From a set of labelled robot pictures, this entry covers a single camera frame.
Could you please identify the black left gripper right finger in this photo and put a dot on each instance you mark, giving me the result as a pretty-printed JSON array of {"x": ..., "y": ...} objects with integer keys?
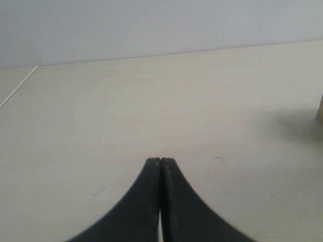
[{"x": 185, "y": 216}]

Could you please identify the medium-large wooden cube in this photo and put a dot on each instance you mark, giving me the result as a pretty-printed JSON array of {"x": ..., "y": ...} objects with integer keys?
[{"x": 319, "y": 114}]

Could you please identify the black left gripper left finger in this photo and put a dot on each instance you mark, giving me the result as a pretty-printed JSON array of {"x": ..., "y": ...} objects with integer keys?
[{"x": 135, "y": 216}]

